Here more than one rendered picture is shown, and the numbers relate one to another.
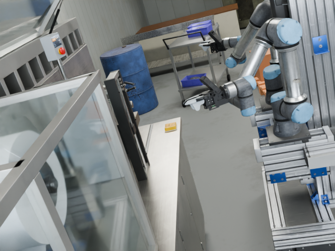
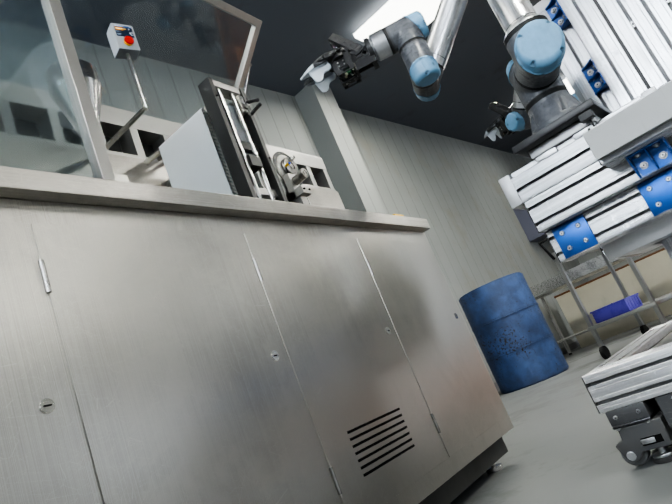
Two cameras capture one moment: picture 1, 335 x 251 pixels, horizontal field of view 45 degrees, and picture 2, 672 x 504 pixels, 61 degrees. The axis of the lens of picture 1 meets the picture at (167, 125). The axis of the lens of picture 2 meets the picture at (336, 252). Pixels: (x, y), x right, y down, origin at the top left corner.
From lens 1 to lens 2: 166 cm
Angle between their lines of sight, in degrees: 42
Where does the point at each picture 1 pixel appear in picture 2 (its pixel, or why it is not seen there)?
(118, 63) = (482, 300)
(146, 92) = (537, 345)
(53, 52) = (115, 41)
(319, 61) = not seen: outside the picture
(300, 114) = (528, 43)
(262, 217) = not seen: hidden behind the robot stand
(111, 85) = (206, 88)
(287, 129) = (547, 112)
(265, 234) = not seen: hidden behind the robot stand
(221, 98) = (362, 58)
